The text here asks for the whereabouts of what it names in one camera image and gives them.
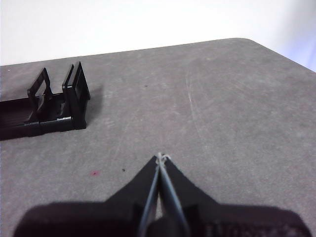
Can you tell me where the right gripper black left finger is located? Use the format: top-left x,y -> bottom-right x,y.
14,154 -> 161,237

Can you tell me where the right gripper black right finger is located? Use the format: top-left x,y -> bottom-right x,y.
161,155 -> 312,237

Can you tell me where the black plastic plate rack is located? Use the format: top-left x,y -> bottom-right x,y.
0,61 -> 91,141

